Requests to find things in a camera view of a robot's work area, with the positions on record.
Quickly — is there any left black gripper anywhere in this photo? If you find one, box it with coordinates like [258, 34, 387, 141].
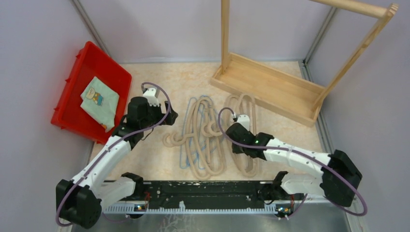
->
[141, 100, 178, 130]

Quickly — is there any beige plastic hanger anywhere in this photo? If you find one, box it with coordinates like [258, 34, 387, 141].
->
[187, 95, 227, 180]
[162, 97, 225, 180]
[224, 94, 259, 178]
[201, 94, 259, 177]

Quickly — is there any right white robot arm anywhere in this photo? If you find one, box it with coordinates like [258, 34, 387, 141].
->
[226, 123, 363, 207]

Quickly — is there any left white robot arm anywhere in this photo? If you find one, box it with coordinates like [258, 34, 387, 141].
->
[55, 95, 178, 229]

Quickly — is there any wooden hanger rack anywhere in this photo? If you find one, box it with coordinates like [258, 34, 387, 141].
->
[210, 0, 399, 127]

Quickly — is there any folded light green cloth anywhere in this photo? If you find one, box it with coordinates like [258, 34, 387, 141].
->
[80, 76, 119, 132]

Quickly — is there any red plastic bin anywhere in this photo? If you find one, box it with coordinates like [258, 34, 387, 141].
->
[51, 41, 132, 144]

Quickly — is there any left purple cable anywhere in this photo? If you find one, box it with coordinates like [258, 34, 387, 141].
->
[55, 82, 172, 227]

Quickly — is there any purple cable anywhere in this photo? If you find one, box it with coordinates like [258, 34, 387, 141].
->
[217, 107, 368, 218]
[55, 82, 172, 227]

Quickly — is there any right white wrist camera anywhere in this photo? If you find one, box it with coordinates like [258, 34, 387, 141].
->
[236, 114, 250, 130]

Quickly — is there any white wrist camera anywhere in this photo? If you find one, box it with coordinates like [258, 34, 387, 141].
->
[143, 87, 160, 107]
[236, 114, 250, 130]

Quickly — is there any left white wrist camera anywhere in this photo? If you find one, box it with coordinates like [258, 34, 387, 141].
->
[143, 87, 160, 107]

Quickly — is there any blue wire hanger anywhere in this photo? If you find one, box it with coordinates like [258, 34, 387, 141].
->
[179, 95, 221, 170]

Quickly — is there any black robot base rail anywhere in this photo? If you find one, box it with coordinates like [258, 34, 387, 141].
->
[115, 180, 305, 212]

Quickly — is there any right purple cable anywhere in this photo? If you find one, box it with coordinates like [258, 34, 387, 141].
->
[217, 107, 368, 218]

